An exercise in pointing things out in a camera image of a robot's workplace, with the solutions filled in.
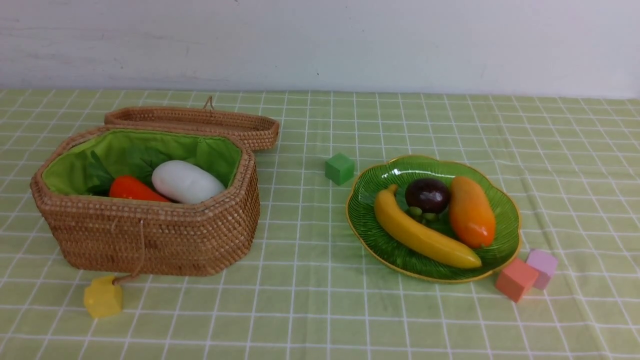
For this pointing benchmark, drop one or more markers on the orange toy carrot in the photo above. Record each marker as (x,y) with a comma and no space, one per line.
(121,187)

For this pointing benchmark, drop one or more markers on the dark purple toy mangosteen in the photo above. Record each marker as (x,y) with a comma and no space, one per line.
(426,199)

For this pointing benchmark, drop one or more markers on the coral orange foam cube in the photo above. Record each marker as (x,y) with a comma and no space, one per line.
(516,279)

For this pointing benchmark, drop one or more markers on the green leaf-shaped glass plate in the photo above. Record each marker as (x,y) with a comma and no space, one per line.
(402,171)

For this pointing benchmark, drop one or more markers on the green foam cube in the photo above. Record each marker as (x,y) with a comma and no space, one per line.
(339,169)

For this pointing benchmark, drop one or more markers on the pink foam cube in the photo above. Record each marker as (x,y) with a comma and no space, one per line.
(545,264)

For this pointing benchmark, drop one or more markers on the woven rattan basket green lining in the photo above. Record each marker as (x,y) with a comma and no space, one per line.
(99,232)

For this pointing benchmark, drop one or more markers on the white toy radish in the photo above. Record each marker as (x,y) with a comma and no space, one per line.
(174,179)

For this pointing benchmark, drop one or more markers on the yellow toy banana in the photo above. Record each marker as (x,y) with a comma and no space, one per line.
(419,238)

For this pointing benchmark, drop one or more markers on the woven rattan basket lid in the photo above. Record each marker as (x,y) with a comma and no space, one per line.
(254,132)

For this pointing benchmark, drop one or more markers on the orange toy mango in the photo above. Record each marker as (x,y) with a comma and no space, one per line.
(470,213)

